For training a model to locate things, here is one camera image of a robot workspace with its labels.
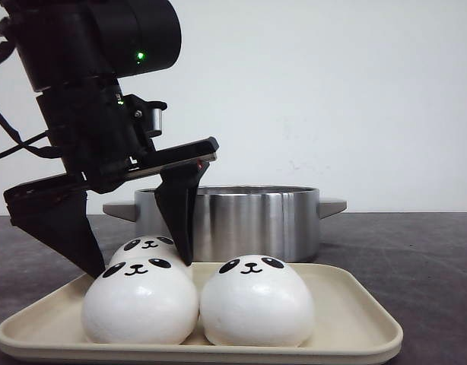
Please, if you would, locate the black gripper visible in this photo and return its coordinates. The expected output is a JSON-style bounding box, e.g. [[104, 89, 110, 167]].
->
[[4, 79, 218, 278]]

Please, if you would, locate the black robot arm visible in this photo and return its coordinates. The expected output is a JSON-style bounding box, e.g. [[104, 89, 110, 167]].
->
[[0, 1, 218, 277]]

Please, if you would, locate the stainless steel steamer pot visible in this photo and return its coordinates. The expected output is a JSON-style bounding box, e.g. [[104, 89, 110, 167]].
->
[[102, 185, 348, 263]]

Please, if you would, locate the white panda bun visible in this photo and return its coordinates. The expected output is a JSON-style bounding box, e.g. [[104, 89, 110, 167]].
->
[[109, 235, 192, 279], [81, 257, 199, 344], [200, 255, 314, 347]]

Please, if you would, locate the cream rectangular tray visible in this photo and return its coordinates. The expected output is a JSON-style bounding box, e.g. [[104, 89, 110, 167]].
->
[[0, 263, 403, 364]]

